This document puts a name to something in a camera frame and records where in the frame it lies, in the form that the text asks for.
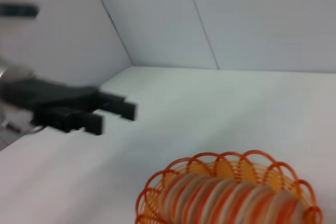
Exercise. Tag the orange white striped bread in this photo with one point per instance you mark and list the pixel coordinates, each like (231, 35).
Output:
(231, 203)

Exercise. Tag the dark green wall bar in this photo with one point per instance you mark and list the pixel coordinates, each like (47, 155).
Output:
(18, 11)

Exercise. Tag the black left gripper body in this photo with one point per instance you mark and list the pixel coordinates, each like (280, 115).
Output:
(52, 100)

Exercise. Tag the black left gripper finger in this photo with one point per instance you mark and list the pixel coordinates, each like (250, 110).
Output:
(126, 110)
(92, 124)

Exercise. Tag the orange woven plastic basket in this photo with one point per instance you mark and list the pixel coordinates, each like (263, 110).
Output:
(155, 190)

